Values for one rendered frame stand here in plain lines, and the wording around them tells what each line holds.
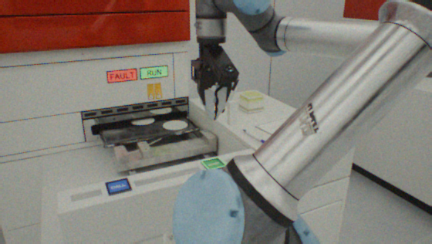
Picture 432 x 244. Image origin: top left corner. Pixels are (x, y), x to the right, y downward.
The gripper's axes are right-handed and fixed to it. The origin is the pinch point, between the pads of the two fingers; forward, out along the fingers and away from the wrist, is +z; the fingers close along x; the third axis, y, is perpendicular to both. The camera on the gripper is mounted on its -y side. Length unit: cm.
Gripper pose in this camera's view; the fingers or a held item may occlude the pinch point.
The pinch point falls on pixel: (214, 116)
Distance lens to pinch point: 84.7
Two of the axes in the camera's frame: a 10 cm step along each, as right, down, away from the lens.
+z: 0.0, 9.3, 3.7
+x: -9.0, 1.6, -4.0
